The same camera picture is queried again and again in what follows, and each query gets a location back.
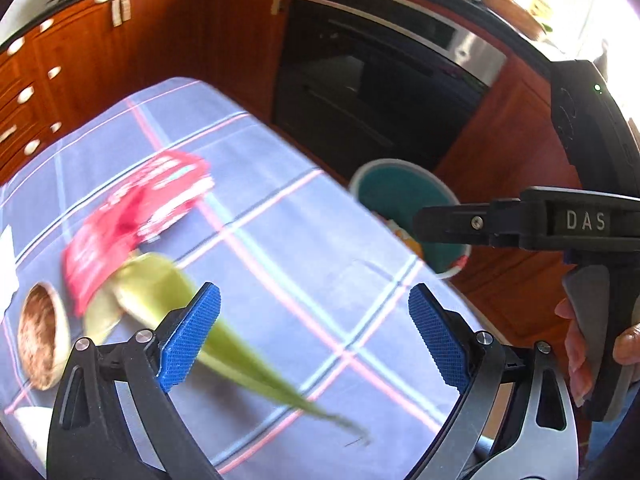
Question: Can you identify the white floral paper cup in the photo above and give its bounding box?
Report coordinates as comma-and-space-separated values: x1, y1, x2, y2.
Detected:
14, 406, 53, 464

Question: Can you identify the brown coconut shell bowl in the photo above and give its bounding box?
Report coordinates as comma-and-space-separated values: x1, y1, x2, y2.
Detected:
16, 282, 70, 391

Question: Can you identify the green corn husk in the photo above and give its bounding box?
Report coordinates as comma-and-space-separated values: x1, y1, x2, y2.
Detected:
80, 252, 369, 443

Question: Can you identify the red snack wrapper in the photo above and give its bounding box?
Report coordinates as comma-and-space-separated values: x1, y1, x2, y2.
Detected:
63, 150, 214, 318

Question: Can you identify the teal trash bin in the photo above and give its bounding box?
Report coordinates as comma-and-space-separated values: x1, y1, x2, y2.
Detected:
348, 158, 471, 280

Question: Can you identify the wooden kitchen cabinet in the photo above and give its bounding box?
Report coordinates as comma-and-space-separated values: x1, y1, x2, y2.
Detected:
1, 0, 291, 181

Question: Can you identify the person's right hand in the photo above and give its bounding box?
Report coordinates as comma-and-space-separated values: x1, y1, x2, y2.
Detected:
553, 296, 640, 409

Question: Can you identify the flat white paper piece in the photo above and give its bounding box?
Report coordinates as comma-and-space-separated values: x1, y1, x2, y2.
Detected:
0, 226, 20, 316

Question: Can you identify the blue checkered tablecloth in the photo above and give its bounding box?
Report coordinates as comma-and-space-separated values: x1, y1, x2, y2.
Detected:
1, 78, 469, 479

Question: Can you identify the black built-in oven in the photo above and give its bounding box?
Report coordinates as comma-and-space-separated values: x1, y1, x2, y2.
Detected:
272, 0, 506, 178

